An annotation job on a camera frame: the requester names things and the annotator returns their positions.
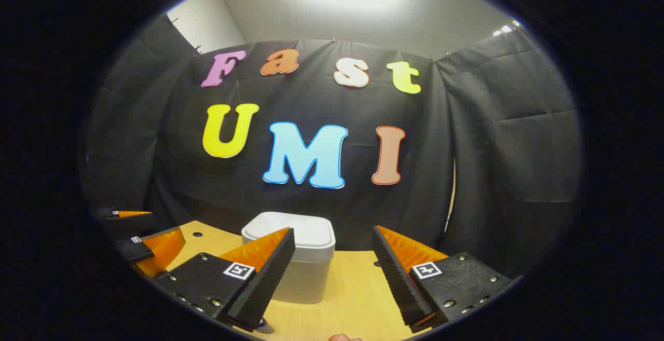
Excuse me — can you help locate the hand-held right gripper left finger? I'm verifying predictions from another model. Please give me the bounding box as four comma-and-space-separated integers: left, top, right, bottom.
155, 227, 296, 333

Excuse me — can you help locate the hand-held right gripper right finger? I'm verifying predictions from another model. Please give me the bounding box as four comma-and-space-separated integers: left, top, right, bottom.
371, 225, 522, 334

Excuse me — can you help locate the wooden desktop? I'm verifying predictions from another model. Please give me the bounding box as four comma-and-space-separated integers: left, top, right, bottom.
165, 220, 431, 341

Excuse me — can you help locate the ceiling light panel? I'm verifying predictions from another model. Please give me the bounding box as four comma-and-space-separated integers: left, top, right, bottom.
493, 19, 523, 36

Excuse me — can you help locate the white desktop garbage bin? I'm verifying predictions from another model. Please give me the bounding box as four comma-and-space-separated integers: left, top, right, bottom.
241, 211, 336, 305

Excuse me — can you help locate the black backdrop cloth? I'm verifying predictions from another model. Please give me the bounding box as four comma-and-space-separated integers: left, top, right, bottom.
80, 13, 583, 279

